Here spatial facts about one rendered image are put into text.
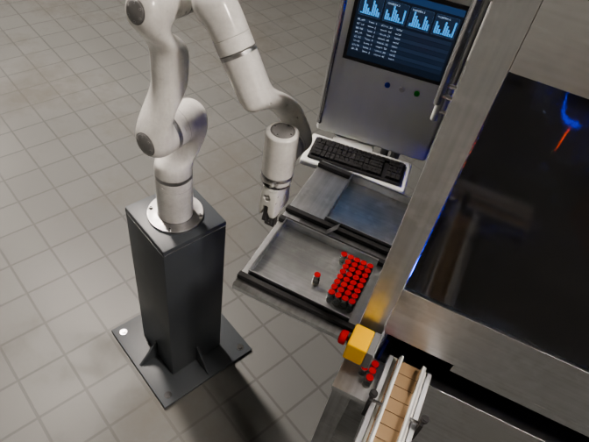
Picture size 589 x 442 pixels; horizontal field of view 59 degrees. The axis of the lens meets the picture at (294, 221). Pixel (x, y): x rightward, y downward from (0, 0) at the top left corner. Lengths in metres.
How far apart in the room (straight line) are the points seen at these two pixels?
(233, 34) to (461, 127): 0.55
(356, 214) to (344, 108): 0.56
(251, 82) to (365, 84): 1.00
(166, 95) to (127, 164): 1.91
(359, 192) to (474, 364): 0.82
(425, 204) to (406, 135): 1.20
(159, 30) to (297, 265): 0.82
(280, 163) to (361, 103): 0.98
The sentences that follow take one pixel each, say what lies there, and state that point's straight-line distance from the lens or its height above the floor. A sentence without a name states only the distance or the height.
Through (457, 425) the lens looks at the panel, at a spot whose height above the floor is 0.75.
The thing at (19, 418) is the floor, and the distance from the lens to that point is 2.49.
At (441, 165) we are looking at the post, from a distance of 1.03.
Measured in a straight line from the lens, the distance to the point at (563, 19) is 0.89.
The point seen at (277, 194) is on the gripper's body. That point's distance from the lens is 1.37.
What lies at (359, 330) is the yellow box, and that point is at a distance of 1.41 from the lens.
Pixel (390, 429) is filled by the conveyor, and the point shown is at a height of 0.93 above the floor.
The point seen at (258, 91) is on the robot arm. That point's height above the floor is 1.51.
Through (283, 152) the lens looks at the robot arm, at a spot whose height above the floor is 1.39.
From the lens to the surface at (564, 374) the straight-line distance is 1.39.
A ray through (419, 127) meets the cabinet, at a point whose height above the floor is 0.96.
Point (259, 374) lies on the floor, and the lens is 2.46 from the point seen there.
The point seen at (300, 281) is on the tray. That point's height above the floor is 0.88.
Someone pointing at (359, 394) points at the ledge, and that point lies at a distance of 1.50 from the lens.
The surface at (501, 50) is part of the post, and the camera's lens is 0.91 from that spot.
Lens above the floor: 2.19
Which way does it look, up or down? 46 degrees down
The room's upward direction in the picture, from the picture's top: 11 degrees clockwise
